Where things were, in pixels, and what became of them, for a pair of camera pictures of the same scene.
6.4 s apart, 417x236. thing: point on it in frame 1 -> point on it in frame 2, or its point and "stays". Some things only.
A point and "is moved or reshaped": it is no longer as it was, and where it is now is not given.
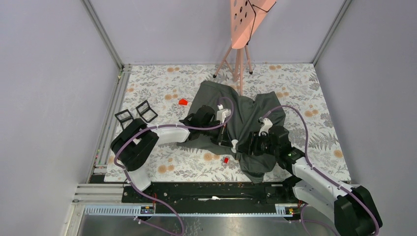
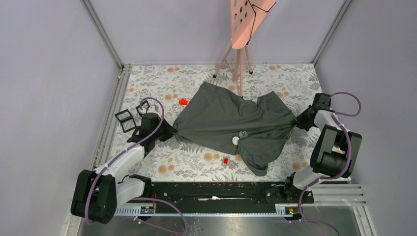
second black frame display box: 125,118 stays
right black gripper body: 262,144 -> 303,121
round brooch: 234,142 is moved or reshaped
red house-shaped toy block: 183,102 stays
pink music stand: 246,15 stays
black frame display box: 145,111 stays
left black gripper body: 216,135 -> 163,132
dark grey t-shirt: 241,115 is moved or reshaped
